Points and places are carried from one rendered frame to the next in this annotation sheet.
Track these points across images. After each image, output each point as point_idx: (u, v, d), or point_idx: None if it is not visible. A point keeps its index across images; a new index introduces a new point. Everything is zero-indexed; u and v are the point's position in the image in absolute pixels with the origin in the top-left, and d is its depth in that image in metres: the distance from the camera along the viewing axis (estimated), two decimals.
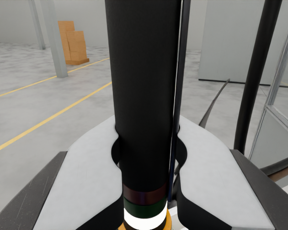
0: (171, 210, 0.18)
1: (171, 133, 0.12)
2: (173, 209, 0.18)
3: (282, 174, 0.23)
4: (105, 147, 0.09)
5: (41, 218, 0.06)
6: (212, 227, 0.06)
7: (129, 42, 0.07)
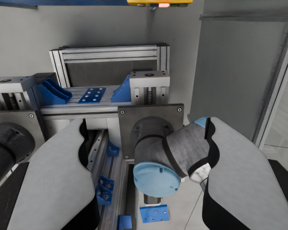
0: None
1: (206, 135, 0.12)
2: None
3: None
4: (71, 152, 0.09)
5: None
6: None
7: None
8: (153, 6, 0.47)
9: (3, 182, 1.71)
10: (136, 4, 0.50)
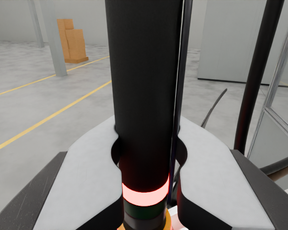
0: (171, 210, 0.18)
1: None
2: (173, 209, 0.18)
3: (282, 173, 0.23)
4: (105, 148, 0.09)
5: (41, 219, 0.06)
6: (212, 227, 0.06)
7: (129, 42, 0.07)
8: None
9: None
10: None
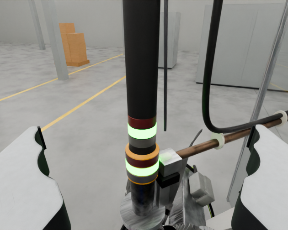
0: (161, 151, 0.27)
1: (248, 143, 0.11)
2: (162, 151, 0.27)
3: (243, 133, 0.32)
4: (29, 163, 0.08)
5: None
6: None
7: (135, 33, 0.16)
8: None
9: None
10: None
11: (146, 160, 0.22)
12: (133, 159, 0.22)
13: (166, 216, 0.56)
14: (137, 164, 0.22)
